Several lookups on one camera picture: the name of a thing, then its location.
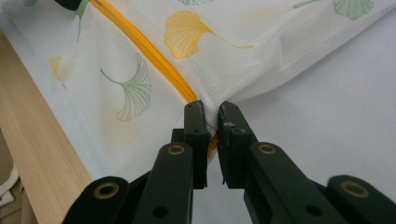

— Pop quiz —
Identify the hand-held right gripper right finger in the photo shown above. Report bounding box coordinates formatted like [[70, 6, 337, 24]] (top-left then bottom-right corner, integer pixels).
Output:
[[217, 101, 348, 224]]

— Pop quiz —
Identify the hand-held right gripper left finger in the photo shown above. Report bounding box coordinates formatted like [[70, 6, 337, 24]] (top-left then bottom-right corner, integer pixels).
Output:
[[132, 100, 213, 224]]

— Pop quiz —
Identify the white leaf-print mesh zipper bag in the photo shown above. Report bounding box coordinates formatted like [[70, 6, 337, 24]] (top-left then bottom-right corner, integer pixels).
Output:
[[0, 0, 396, 182]]

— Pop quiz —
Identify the light wooden table edge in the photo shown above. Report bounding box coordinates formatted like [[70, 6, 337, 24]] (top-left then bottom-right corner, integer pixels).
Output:
[[0, 29, 93, 224]]

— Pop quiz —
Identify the white rounded object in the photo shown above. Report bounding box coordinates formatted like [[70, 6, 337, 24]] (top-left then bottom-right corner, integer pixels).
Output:
[[0, 164, 21, 208]]

